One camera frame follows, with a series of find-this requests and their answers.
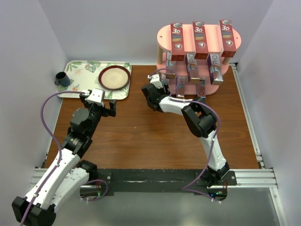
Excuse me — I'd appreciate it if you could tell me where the silver toothpaste box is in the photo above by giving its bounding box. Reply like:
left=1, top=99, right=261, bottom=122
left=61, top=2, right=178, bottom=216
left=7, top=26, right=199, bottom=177
left=166, top=52, right=176, bottom=79
left=197, top=80, right=206, bottom=98
left=207, top=54, right=223, bottom=85
left=175, top=76, right=185, bottom=99
left=185, top=53, right=200, bottom=84

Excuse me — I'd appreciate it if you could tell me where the pink three-tier shelf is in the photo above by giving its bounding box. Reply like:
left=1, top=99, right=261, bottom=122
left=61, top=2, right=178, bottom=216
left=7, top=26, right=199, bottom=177
left=157, top=22, right=242, bottom=96

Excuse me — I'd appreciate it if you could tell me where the red toothpaste box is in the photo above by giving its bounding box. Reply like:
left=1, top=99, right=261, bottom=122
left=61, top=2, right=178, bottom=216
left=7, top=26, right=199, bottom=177
left=170, top=23, right=185, bottom=61
left=219, top=20, right=237, bottom=58
left=192, top=21, right=209, bottom=60

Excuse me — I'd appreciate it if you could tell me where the blue toothpaste box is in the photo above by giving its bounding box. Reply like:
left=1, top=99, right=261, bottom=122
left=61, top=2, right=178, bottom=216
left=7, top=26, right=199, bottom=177
left=161, top=74, right=169, bottom=93

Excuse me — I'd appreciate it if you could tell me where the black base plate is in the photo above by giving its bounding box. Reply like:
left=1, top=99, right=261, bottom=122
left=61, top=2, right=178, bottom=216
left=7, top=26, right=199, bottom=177
left=97, top=169, right=237, bottom=200

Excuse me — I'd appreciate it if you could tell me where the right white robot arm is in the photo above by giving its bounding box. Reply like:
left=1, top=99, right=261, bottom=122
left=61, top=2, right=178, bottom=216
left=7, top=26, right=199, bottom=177
left=141, top=83, right=230, bottom=185

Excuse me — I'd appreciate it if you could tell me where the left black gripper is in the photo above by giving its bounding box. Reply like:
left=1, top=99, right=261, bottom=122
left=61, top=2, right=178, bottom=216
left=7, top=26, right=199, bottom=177
left=80, top=96, right=116, bottom=137

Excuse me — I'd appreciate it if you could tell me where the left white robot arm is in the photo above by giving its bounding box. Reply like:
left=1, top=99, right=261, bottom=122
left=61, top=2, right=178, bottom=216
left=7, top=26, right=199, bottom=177
left=12, top=90, right=117, bottom=226

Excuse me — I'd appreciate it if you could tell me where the brown rimmed beige plate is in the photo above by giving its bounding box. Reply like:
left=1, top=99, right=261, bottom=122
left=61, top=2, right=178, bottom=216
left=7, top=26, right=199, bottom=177
left=98, top=65, right=130, bottom=90

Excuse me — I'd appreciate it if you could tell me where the dark blue mug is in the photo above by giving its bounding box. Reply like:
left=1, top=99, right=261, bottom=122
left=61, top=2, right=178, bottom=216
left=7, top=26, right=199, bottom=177
left=55, top=72, right=71, bottom=87

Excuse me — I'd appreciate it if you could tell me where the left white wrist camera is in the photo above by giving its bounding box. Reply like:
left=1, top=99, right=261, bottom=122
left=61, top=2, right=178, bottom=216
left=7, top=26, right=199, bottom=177
left=82, top=88, right=105, bottom=106

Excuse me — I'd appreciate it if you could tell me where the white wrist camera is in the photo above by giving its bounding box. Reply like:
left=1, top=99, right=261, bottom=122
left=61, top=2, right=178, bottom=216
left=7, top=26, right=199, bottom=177
left=147, top=74, right=161, bottom=89
left=82, top=88, right=105, bottom=106

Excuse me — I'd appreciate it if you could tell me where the floral serving tray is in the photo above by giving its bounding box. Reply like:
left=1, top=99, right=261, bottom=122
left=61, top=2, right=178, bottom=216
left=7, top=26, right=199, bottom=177
left=57, top=60, right=132, bottom=100

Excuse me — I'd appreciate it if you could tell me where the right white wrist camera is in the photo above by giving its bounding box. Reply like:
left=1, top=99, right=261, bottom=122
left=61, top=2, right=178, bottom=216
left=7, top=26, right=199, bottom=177
left=147, top=74, right=161, bottom=89

